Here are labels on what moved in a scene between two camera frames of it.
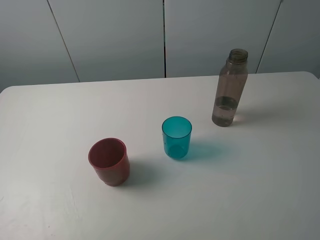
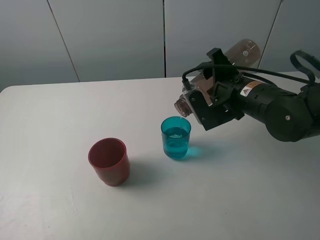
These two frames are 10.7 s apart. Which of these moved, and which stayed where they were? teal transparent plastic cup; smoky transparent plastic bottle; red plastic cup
Moved: smoky transparent plastic bottle
Stayed: teal transparent plastic cup; red plastic cup
